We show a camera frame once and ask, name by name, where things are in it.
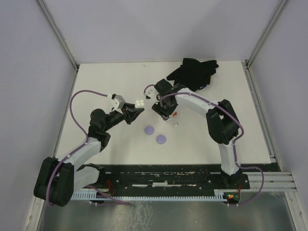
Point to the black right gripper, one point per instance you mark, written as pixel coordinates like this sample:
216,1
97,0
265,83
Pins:
157,108

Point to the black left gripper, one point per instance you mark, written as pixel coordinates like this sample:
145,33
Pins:
130,113

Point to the white round charging case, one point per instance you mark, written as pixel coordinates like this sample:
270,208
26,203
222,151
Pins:
139,104

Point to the purple charging case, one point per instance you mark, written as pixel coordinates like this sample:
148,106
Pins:
161,139
149,130

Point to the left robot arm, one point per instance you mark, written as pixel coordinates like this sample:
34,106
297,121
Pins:
59,179

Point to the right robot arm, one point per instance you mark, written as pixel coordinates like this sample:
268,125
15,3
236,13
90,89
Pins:
222,122

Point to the black cloth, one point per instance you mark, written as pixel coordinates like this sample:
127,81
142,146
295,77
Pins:
194,74

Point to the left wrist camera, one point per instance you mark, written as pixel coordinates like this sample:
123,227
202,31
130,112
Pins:
117,102

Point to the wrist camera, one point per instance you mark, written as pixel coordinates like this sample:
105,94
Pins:
150,93
117,102

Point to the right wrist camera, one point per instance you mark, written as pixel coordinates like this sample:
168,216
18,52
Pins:
150,93

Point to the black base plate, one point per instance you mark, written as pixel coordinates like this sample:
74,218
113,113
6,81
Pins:
167,180

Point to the aluminium frame rail left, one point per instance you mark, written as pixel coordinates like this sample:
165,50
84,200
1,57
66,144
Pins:
57,32

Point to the aluminium frame rail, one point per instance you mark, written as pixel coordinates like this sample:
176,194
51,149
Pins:
57,32
275,16

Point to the aluminium frame rail right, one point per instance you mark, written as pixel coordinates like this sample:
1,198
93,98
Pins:
275,16

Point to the blue-white cable duct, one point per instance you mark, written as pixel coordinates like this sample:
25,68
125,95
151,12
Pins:
94,196

